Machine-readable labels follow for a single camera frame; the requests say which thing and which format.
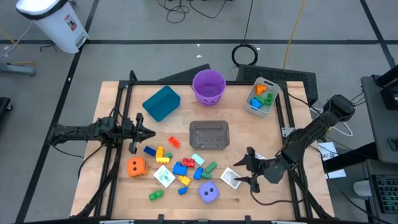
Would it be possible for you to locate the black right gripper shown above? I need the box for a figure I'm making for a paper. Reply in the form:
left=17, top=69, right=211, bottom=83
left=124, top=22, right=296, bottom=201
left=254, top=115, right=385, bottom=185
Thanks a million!
left=233, top=147, right=287, bottom=194

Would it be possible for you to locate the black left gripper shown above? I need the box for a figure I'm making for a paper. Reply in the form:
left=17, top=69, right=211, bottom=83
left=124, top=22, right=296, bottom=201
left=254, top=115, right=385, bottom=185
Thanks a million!
left=121, top=113, right=157, bottom=154

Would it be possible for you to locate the card deck grey pattern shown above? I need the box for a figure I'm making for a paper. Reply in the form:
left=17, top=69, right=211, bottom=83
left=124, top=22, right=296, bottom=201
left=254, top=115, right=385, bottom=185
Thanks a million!
left=220, top=167, right=244, bottom=190

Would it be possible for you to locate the red-orange toy brick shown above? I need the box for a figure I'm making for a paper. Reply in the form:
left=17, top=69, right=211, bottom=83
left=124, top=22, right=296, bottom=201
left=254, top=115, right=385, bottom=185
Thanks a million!
left=168, top=136, right=182, bottom=149

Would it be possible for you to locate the long green toy brick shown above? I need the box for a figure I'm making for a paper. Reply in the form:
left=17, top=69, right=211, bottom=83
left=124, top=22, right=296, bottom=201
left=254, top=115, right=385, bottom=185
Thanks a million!
left=204, top=161, right=218, bottom=174

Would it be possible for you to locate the card deck green print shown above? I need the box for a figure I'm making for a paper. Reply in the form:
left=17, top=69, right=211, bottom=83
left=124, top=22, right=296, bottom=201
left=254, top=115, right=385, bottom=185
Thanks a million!
left=153, top=164, right=177, bottom=189

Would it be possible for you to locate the purple foam die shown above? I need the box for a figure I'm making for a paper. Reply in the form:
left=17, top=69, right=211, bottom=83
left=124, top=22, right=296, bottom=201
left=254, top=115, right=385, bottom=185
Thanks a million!
left=197, top=180, right=221, bottom=205

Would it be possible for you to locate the large blue toy brick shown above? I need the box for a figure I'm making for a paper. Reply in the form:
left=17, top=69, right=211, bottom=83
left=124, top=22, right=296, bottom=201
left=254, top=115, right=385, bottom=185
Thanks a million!
left=172, top=161, right=188, bottom=177

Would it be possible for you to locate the mint toy brick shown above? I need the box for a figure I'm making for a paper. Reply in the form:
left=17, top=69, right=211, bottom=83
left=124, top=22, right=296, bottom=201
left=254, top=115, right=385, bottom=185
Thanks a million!
left=190, top=152, right=206, bottom=166

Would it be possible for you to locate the red toy brick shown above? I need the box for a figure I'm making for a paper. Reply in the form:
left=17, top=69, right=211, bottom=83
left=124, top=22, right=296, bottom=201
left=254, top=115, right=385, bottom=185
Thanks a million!
left=181, top=157, right=196, bottom=169

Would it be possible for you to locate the smoky transparent plastic tray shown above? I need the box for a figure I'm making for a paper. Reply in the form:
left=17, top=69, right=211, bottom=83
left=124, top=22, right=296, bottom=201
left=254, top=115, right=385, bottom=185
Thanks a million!
left=188, top=120, right=230, bottom=151

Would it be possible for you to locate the green two-stud toy brick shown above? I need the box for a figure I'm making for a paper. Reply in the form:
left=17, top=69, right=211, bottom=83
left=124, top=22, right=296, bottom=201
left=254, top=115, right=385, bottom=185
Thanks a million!
left=148, top=189, right=164, bottom=202

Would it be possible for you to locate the teal plastic bin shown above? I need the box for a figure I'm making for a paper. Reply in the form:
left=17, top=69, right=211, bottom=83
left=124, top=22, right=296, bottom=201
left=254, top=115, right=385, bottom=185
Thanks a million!
left=142, top=85, right=182, bottom=123

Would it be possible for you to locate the orange foam die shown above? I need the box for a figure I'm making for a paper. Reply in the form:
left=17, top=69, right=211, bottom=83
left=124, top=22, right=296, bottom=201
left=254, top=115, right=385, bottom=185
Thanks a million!
left=126, top=156, right=149, bottom=179

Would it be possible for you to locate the light grey plastic bin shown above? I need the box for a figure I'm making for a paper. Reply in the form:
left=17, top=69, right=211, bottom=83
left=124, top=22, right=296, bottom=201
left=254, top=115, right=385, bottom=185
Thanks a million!
left=244, top=76, right=281, bottom=118

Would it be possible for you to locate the purple plastic bucket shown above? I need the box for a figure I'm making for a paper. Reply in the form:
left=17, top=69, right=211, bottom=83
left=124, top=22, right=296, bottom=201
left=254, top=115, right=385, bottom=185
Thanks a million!
left=192, top=68, right=227, bottom=107

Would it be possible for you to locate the printed white paper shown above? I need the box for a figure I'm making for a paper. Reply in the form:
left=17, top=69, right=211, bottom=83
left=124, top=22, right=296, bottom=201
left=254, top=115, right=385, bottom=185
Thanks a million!
left=317, top=142, right=339, bottom=162

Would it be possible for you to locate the blank white paper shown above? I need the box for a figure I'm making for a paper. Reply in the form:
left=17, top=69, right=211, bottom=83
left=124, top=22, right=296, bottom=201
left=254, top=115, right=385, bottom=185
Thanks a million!
left=325, top=169, right=347, bottom=180

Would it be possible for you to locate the black desk beam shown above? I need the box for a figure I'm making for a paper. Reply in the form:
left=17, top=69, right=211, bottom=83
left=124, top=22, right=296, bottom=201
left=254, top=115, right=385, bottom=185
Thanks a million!
left=323, top=142, right=377, bottom=174

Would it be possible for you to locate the black perforated panel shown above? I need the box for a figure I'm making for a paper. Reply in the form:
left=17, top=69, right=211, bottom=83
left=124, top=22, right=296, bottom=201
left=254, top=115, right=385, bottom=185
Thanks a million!
left=236, top=63, right=318, bottom=106

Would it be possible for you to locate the white rounded object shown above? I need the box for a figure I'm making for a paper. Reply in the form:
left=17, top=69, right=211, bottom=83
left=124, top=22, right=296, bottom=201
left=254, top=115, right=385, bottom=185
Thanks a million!
left=353, top=179, right=373, bottom=197

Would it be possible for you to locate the grey keyboard shelf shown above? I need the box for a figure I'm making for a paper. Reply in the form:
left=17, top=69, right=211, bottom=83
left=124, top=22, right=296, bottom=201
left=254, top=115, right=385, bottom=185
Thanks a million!
left=363, top=158, right=398, bottom=224

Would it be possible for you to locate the grey desk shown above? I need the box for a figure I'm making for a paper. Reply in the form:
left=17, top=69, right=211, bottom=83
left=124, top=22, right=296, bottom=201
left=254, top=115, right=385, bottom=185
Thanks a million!
left=360, top=76, right=398, bottom=164

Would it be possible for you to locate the backlit keyboard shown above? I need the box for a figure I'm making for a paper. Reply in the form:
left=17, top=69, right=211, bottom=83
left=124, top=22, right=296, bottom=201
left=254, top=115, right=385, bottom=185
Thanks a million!
left=371, top=174, right=398, bottom=215

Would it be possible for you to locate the white pedal trash can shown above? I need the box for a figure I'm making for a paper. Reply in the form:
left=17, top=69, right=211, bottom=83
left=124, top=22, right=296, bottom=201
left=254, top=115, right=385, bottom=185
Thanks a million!
left=15, top=0, right=90, bottom=55

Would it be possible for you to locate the grey stand foot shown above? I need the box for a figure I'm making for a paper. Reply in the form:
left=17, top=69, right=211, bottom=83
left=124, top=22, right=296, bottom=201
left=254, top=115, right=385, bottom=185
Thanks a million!
left=0, top=61, right=37, bottom=77

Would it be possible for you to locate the black monitor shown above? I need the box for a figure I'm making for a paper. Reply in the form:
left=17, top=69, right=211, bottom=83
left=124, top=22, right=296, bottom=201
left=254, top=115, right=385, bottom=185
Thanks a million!
left=373, top=65, right=398, bottom=110

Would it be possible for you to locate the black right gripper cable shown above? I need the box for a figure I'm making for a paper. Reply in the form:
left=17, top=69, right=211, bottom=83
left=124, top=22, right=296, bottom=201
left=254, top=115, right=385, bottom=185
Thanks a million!
left=250, top=186, right=305, bottom=207

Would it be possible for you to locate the black aluminium table frame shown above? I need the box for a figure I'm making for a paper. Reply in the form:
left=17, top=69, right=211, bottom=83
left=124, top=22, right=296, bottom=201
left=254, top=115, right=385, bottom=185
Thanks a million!
left=73, top=70, right=336, bottom=224

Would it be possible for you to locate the black coiled cable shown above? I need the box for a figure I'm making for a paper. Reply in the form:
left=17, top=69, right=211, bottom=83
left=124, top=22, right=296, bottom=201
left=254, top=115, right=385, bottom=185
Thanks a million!
left=231, top=0, right=259, bottom=67

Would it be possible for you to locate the yellow floor cable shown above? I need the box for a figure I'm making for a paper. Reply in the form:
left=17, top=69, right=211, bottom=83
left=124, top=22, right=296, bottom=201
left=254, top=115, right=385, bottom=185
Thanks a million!
left=283, top=0, right=307, bottom=70

